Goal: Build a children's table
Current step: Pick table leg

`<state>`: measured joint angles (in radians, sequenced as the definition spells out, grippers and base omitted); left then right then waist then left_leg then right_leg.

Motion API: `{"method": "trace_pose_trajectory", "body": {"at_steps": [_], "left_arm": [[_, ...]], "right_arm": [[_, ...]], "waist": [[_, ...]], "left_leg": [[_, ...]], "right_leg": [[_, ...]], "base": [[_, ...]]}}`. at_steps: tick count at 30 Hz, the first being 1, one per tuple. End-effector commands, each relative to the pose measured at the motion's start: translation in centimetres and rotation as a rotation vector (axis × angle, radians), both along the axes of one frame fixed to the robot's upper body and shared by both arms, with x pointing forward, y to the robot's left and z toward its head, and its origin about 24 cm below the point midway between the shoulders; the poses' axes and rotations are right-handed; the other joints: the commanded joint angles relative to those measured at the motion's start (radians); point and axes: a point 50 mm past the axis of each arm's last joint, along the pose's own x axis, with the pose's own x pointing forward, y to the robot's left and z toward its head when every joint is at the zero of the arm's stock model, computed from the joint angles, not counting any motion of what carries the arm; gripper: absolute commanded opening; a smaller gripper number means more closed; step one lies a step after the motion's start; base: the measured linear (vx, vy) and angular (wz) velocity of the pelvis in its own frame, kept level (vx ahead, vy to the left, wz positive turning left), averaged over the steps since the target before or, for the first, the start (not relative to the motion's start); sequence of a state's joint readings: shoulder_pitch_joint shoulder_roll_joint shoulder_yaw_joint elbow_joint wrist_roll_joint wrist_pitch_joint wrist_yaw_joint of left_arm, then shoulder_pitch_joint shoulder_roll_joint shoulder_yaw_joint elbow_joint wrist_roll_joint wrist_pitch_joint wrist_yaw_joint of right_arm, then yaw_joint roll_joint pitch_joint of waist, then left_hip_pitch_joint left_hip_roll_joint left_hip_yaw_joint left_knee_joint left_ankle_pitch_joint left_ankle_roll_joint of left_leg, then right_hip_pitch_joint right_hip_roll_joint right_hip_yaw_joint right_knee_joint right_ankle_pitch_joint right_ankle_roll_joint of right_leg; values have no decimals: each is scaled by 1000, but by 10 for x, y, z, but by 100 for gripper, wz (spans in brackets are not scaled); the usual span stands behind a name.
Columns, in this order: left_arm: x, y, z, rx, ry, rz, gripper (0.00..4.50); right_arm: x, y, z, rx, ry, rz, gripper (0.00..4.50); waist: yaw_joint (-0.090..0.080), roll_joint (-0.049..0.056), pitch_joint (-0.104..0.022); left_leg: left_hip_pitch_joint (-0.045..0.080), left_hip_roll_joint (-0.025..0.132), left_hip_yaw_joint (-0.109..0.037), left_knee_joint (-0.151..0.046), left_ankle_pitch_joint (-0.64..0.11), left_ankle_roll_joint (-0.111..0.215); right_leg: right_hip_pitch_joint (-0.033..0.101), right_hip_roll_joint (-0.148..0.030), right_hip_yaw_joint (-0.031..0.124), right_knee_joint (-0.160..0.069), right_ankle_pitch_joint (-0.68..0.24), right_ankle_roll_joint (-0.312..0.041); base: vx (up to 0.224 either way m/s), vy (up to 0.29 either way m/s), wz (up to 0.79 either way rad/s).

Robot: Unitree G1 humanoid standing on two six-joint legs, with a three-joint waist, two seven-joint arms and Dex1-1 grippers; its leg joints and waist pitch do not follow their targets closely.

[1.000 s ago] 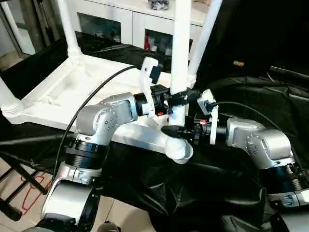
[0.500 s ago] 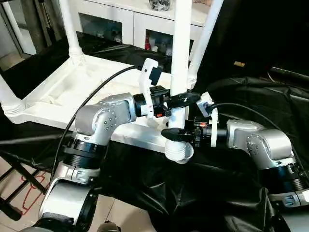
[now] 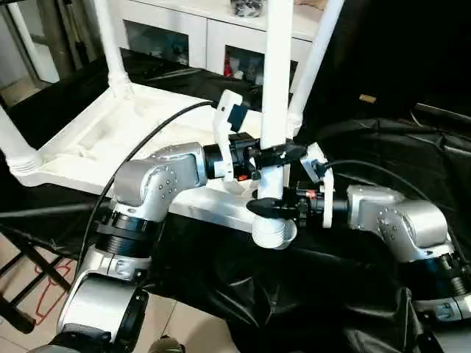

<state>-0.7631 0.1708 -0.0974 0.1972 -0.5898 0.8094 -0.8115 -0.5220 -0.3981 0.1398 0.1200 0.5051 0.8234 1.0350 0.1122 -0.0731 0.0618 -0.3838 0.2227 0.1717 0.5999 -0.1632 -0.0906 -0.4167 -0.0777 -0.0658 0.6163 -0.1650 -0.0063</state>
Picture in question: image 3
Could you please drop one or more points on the white plastic table leg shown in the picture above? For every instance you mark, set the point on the white plastic table leg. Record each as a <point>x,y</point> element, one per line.
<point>276,73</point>
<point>316,55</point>
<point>14,139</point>
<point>110,48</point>

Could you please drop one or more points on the white plastic table top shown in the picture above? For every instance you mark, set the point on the white plastic table top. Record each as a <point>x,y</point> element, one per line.
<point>110,128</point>

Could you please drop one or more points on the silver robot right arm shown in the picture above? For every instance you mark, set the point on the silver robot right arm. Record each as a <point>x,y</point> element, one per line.
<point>404,217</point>

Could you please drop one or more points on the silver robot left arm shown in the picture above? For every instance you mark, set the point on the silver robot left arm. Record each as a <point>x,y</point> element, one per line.
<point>154,176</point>

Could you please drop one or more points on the small white jar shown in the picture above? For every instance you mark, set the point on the small white jar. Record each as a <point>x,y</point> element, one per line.
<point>241,75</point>

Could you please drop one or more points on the black mat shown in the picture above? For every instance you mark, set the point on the black mat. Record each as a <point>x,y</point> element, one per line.
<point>331,279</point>

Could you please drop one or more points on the small red bottle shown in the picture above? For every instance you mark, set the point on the small red bottle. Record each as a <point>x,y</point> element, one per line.
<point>231,66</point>

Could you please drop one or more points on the small tan block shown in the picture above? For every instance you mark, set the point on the small tan block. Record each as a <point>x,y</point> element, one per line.
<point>367,99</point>

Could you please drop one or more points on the white cabinet with glass doors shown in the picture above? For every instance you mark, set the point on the white cabinet with glass doors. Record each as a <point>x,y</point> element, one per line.
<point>206,25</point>

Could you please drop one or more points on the shiny object on cabinet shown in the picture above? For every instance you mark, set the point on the shiny object on cabinet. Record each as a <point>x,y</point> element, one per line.
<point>248,7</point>

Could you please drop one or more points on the black backdrop cloth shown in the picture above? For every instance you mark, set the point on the black backdrop cloth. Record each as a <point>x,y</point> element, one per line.
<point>397,48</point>

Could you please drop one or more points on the beige curtain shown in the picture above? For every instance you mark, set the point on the beige curtain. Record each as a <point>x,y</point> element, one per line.
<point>62,33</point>

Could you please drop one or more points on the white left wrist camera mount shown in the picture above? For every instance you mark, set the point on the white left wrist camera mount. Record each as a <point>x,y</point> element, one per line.
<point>222,121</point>

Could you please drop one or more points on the black metal frame bars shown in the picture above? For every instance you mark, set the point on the black metal frame bars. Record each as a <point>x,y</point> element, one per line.
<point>22,320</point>

